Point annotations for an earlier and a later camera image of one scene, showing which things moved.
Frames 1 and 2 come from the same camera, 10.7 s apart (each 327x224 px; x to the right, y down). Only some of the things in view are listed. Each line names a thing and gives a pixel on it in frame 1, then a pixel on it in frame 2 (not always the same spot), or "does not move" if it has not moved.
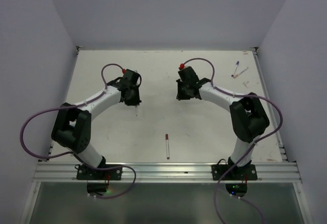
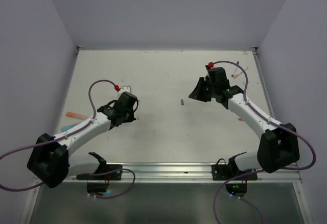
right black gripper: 180,95 -> 196,93
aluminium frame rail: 165,172 does not move
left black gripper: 136,101 -> 131,117
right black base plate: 237,172 does not move
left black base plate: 85,173 does not move
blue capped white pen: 237,64 does not move
